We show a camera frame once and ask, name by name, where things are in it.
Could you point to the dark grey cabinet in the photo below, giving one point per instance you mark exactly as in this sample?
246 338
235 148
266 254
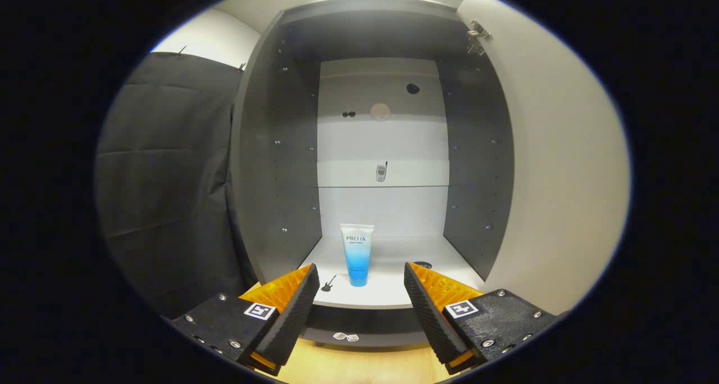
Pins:
275 148

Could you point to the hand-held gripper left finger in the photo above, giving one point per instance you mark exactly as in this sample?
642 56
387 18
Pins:
295 316

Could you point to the white and blue tube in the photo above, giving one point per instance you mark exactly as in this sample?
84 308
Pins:
358 255

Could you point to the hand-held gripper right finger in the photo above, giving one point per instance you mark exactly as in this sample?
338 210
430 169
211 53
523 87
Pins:
428 316

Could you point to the black backdrop cloth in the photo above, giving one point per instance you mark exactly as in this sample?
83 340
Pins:
168 176

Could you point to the light grey cabinet shelf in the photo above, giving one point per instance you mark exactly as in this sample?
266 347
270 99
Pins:
387 283

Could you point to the metal door hinge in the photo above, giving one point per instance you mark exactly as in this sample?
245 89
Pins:
477 33

